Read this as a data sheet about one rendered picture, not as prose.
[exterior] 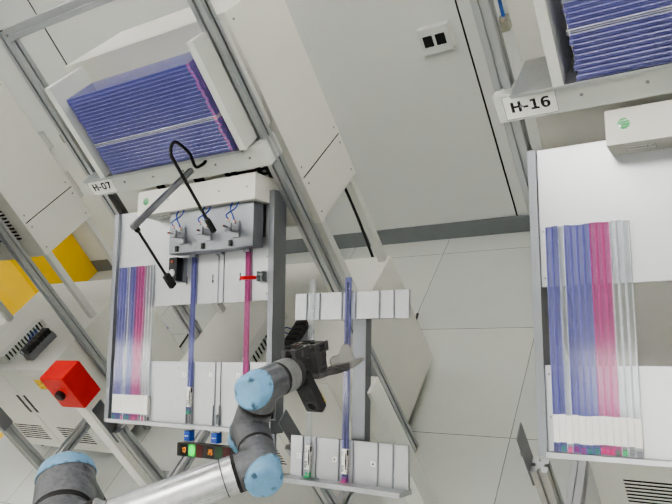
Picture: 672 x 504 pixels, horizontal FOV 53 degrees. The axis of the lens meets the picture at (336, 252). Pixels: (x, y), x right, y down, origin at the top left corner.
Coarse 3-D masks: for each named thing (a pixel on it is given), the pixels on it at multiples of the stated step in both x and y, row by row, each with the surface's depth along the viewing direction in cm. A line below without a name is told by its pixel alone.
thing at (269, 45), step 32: (224, 0) 206; (256, 0) 199; (128, 32) 233; (160, 32) 201; (192, 32) 194; (256, 32) 198; (288, 32) 212; (96, 64) 216; (128, 64) 211; (256, 64) 197; (288, 64) 211; (288, 96) 210; (320, 96) 226; (288, 128) 208; (320, 128) 224; (288, 160) 210; (320, 160) 223; (320, 192) 221; (352, 192) 244; (288, 224) 227; (320, 224) 223; (384, 256) 259; (352, 288) 236
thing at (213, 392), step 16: (160, 368) 216; (176, 368) 212; (208, 368) 206; (224, 368) 202; (240, 368) 199; (256, 368) 196; (160, 384) 215; (176, 384) 212; (208, 384) 205; (224, 384) 201; (160, 400) 214; (176, 400) 211; (192, 400) 207; (208, 400) 204; (224, 400) 201; (160, 416) 213; (176, 416) 210; (192, 416) 206; (208, 416) 203; (224, 416) 200
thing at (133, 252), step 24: (120, 240) 234; (168, 240) 222; (264, 240) 201; (120, 264) 233; (144, 264) 226; (168, 264) 220; (216, 264) 209; (240, 264) 204; (264, 264) 199; (168, 288) 219; (216, 288) 208; (240, 288) 203; (264, 288) 198
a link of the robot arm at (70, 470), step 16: (48, 464) 136; (64, 464) 135; (80, 464) 137; (48, 480) 132; (64, 480) 131; (80, 480) 133; (96, 480) 140; (48, 496) 128; (80, 496) 129; (96, 496) 137
